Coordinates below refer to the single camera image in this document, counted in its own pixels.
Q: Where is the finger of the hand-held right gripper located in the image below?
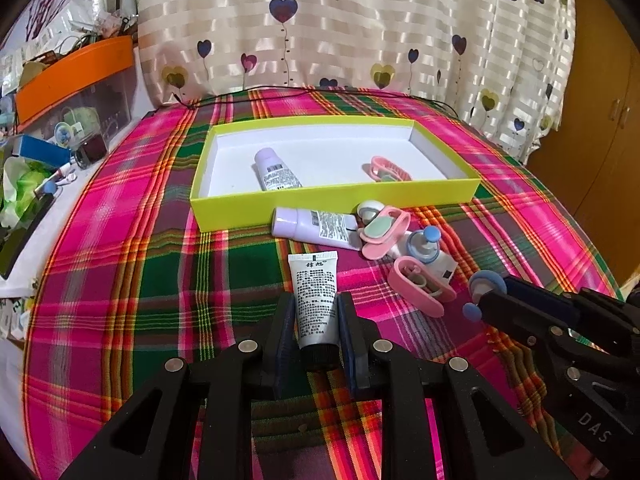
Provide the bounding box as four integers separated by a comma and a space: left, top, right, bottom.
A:
477, 290, 588, 393
504, 275, 640, 333

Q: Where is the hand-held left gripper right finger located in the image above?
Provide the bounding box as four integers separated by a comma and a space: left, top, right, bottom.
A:
336, 291, 576, 480

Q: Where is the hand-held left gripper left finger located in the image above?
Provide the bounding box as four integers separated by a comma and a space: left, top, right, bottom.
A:
62, 294, 297, 480

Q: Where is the blue knob gadget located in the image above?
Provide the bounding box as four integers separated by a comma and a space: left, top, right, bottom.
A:
462, 270, 507, 322

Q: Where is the white tube black cap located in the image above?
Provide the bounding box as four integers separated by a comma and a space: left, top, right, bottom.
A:
288, 253, 341, 372

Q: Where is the white and blue gadget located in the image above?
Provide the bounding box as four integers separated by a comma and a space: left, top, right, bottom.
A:
400, 226, 458, 286

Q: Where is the lilac tube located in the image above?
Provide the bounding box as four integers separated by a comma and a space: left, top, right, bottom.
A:
253, 147, 304, 192
271, 206, 362, 251

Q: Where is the pink clip green oval pad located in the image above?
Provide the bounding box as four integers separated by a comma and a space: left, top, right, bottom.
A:
357, 210, 412, 261

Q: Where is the white round gadget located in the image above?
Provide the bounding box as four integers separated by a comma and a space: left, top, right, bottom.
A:
356, 200, 387, 226

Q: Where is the yellow-green cardboard box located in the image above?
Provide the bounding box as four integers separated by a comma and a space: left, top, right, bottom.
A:
190, 115, 482, 232

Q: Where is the plaid tablecloth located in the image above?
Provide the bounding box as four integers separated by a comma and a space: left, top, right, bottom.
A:
22, 87, 626, 480

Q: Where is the wooden wardrobe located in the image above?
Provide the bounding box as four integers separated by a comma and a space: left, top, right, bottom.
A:
525, 0, 640, 281

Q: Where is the dark red jar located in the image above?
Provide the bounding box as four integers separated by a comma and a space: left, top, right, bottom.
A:
75, 132, 110, 168

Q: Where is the black flat case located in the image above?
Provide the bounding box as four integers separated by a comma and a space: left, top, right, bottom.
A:
0, 192, 57, 281

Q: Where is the green tissue pack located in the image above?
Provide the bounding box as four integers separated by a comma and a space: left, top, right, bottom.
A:
0, 157, 56, 228

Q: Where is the blue box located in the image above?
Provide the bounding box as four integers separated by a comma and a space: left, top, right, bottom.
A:
12, 135, 73, 163

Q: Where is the striped curtain with hearts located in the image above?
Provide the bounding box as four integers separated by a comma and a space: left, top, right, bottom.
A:
135, 0, 576, 161

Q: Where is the orange-lidded storage box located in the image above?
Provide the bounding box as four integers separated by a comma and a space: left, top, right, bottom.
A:
14, 35, 141, 161

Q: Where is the pile of assorted clutter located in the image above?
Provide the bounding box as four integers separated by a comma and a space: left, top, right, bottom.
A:
20, 5, 138, 66

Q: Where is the black cable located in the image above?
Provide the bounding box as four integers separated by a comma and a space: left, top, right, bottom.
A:
170, 85, 457, 112

